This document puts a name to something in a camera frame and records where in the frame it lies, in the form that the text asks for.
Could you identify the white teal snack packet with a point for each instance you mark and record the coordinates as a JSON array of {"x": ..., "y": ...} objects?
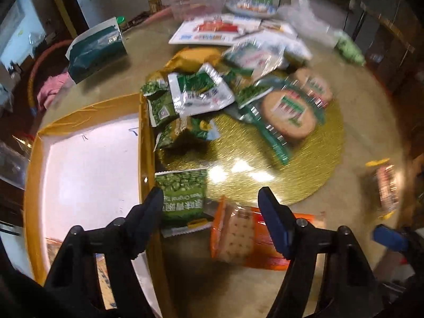
[{"x": 255, "y": 58}]

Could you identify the teal tissue bag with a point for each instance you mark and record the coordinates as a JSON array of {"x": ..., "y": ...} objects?
[{"x": 96, "y": 51}]

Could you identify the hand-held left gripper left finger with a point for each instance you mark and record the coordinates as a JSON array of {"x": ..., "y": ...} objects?
[{"x": 153, "y": 205}]

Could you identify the large round biscuit packet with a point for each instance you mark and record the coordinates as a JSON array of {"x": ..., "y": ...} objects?
[{"x": 288, "y": 112}]

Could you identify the red snack packet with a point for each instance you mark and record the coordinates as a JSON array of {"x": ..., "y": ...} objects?
[{"x": 384, "y": 185}]

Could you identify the wood framed glass door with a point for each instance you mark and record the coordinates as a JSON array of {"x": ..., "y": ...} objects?
[{"x": 23, "y": 29}]

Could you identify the pink hoop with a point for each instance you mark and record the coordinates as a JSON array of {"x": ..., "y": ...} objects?
[{"x": 43, "y": 58}]

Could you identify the blue white plate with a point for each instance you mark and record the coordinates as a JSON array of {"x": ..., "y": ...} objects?
[{"x": 251, "y": 8}]

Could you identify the yellow tray with white bottom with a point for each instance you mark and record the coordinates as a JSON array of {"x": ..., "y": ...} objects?
[{"x": 92, "y": 159}]

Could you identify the small green snack packet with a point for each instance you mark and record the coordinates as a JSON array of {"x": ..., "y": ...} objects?
[
  {"x": 162, "y": 111},
  {"x": 154, "y": 87}
]

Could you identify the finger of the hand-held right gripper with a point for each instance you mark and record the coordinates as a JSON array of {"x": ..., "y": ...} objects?
[{"x": 389, "y": 237}]

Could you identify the pink cloth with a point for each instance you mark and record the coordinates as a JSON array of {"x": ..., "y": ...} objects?
[{"x": 53, "y": 87}]

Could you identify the green cap bottle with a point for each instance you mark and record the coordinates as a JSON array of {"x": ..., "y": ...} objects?
[{"x": 120, "y": 21}]

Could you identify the small white printed packet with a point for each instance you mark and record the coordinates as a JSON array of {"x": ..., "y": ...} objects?
[{"x": 298, "y": 50}]

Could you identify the gold round placemat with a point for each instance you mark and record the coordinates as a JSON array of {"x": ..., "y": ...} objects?
[{"x": 232, "y": 152}]

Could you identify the clear plastic bag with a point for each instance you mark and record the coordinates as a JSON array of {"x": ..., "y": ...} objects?
[{"x": 304, "y": 20}]

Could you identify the green yellow snack packet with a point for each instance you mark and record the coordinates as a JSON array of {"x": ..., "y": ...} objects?
[{"x": 180, "y": 132}]

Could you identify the orange cracker packet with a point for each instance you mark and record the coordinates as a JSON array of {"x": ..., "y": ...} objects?
[{"x": 233, "y": 235}]

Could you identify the clear plastic container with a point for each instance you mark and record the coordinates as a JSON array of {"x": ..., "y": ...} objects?
[{"x": 195, "y": 8}]

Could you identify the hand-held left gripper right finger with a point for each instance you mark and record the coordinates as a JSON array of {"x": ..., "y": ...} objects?
[{"x": 273, "y": 218}]

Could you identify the green pea snack packet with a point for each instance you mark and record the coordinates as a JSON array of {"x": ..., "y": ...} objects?
[{"x": 180, "y": 185}]

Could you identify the printed flyer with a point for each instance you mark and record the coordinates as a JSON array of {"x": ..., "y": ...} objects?
[{"x": 212, "y": 31}]

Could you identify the green silver snack packet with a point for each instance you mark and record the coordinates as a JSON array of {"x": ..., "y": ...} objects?
[{"x": 198, "y": 89}]

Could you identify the small round biscuit packet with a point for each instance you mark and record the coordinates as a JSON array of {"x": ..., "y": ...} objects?
[{"x": 314, "y": 82}]

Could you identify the dark green snack packet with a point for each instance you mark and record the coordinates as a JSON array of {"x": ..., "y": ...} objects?
[{"x": 251, "y": 94}]

